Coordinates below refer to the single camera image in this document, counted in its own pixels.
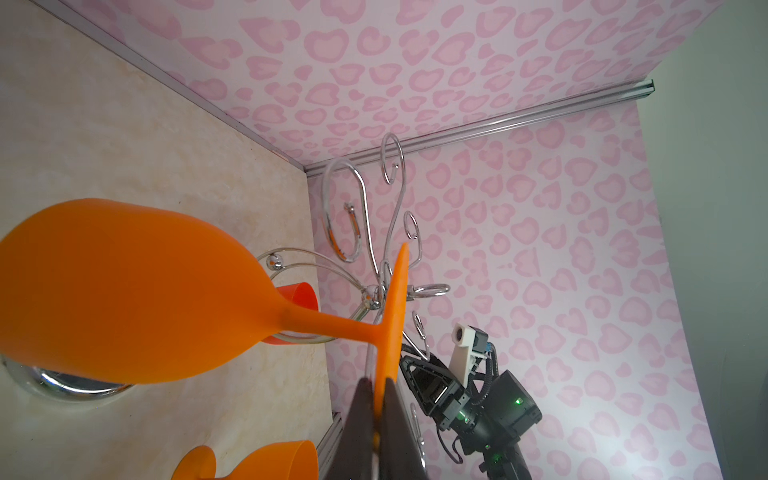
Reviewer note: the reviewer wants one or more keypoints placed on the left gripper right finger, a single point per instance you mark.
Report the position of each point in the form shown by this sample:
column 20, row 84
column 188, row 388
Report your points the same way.
column 399, row 455

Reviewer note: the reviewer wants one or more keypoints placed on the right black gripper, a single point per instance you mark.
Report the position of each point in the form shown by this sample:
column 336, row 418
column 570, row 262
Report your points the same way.
column 442, row 397

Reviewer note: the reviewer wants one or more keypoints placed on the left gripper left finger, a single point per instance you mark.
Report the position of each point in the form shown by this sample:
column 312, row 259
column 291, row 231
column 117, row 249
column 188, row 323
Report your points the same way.
column 353, row 459

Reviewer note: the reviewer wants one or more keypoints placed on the orange wine glass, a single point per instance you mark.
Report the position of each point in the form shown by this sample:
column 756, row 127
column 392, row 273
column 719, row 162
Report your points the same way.
column 135, row 295
column 296, row 460

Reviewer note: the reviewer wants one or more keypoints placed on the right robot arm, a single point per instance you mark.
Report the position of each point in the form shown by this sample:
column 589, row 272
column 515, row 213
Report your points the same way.
column 489, row 414

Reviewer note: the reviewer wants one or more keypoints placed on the chrome wine glass rack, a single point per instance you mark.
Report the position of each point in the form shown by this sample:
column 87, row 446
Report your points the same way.
column 268, row 394

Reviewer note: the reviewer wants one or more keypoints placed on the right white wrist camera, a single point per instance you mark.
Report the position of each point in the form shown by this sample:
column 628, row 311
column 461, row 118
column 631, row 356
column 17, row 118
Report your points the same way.
column 471, row 348

